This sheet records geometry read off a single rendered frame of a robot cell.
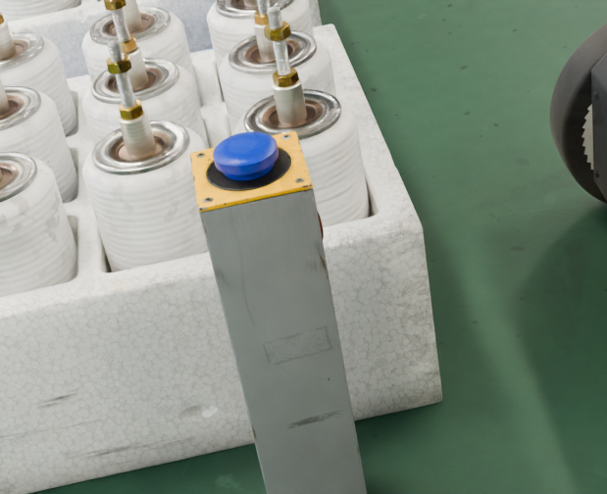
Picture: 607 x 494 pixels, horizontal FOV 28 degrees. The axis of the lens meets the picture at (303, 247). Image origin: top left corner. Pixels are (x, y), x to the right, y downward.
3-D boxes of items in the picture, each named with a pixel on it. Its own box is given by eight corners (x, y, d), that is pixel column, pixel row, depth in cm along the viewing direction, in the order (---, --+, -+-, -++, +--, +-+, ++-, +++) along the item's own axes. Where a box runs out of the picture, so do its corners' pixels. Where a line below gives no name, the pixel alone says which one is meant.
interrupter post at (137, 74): (139, 93, 102) (130, 58, 100) (117, 90, 103) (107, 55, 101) (155, 79, 104) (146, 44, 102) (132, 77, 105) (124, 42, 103)
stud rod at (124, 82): (135, 137, 92) (111, 46, 88) (127, 133, 93) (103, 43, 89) (146, 131, 93) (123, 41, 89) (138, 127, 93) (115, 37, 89)
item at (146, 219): (177, 386, 98) (124, 197, 88) (112, 338, 105) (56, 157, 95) (269, 326, 103) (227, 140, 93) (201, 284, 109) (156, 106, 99)
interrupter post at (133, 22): (122, 25, 115) (113, -8, 113) (146, 23, 114) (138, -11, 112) (116, 36, 113) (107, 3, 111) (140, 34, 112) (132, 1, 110)
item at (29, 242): (45, 317, 109) (-16, 141, 99) (130, 340, 104) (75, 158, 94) (-28, 385, 102) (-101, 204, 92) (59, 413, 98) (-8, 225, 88)
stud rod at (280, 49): (280, 100, 94) (264, 9, 89) (292, 96, 94) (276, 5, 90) (286, 105, 93) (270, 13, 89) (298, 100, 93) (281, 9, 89)
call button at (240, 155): (277, 152, 78) (272, 123, 77) (285, 183, 75) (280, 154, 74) (215, 165, 78) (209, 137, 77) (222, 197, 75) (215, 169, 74)
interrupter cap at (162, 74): (147, 112, 99) (145, 104, 99) (74, 102, 103) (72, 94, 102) (197, 69, 104) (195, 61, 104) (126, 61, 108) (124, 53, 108)
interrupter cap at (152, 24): (102, 16, 117) (100, 10, 117) (178, 9, 116) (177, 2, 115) (81, 52, 111) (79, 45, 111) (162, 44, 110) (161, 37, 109)
